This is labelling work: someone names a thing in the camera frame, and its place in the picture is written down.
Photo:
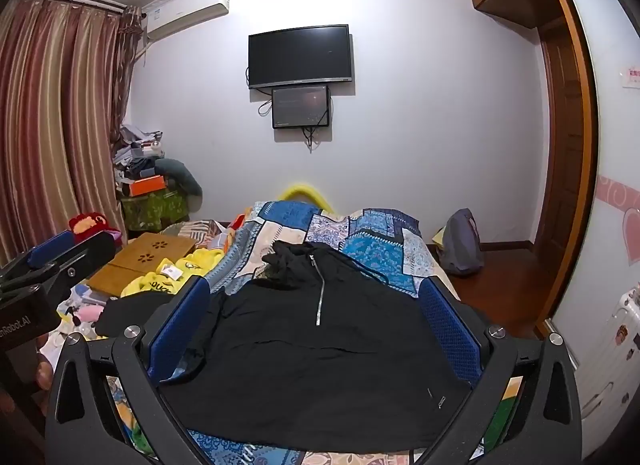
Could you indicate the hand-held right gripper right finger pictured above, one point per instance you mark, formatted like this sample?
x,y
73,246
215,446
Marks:
x,y
450,332

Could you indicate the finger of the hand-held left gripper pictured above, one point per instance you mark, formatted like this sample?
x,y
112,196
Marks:
x,y
85,265
50,247

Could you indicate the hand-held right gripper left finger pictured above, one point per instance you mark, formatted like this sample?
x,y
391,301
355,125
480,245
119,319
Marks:
x,y
181,327

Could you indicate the black zip hoodie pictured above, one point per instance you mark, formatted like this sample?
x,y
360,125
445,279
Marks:
x,y
310,345

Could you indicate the person's left hand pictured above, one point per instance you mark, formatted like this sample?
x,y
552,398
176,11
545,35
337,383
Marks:
x,y
46,365

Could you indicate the red plush toy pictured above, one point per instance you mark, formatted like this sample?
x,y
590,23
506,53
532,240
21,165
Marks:
x,y
90,225

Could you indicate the pink plush toy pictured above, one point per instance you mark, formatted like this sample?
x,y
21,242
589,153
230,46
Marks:
x,y
89,313

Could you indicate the yellow printed garment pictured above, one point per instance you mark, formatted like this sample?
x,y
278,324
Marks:
x,y
150,282

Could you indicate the brown paw-print cushion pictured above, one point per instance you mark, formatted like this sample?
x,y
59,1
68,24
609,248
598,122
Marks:
x,y
145,257

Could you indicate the green patterned cloth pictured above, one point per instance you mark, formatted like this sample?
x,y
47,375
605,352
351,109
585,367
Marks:
x,y
152,210

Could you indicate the grey backpack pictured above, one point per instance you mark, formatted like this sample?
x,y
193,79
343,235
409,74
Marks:
x,y
462,245

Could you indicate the striped beige cloth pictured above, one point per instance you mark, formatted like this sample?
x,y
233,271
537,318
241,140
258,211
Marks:
x,y
197,232

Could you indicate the orange box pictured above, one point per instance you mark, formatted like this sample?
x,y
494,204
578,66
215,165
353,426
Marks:
x,y
147,186

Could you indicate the colourful cartoon bed sheet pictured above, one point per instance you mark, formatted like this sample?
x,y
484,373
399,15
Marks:
x,y
500,425

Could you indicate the blue patchwork blanket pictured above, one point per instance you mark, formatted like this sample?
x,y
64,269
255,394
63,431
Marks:
x,y
370,240

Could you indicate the pile of papers and clutter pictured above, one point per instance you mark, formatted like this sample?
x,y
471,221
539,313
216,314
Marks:
x,y
135,150

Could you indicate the red striped curtain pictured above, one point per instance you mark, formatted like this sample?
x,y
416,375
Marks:
x,y
50,120

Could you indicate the grey-green cushion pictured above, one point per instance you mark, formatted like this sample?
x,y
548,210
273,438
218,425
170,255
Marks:
x,y
182,175

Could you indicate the white suitcase with stickers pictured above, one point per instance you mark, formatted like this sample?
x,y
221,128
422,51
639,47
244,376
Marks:
x,y
612,360

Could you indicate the yellow hoop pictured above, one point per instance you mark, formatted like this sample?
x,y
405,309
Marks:
x,y
307,192

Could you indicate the pink heart decal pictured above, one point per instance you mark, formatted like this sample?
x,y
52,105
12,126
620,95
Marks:
x,y
627,225

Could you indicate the brown wooden door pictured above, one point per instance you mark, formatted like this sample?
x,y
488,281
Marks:
x,y
565,145

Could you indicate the white sliding wardrobe door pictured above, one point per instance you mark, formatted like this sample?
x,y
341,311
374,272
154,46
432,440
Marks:
x,y
610,145

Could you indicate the white air conditioner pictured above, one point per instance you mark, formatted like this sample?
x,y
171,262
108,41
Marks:
x,y
187,7

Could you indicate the small black wall monitor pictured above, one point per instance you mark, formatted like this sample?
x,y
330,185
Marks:
x,y
301,107

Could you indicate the black wall television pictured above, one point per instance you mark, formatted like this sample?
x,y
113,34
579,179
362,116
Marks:
x,y
301,56

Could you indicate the red wall label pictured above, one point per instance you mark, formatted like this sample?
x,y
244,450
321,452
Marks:
x,y
631,76

